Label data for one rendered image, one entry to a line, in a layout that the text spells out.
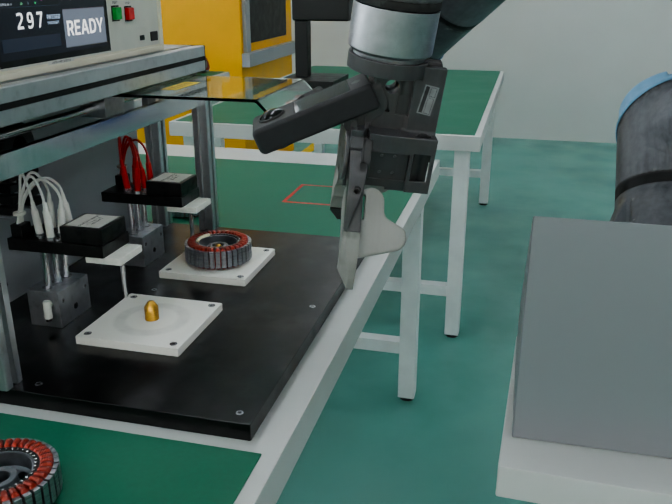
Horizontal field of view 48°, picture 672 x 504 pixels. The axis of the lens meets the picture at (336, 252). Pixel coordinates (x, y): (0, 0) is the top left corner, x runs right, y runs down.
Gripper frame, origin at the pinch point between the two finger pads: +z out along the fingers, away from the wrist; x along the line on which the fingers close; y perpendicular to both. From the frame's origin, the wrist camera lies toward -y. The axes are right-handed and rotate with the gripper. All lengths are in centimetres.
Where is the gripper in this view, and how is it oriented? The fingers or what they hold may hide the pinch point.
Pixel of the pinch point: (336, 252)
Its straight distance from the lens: 74.6
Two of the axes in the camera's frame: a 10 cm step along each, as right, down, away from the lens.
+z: -1.3, 8.8, 4.7
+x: -0.6, -4.8, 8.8
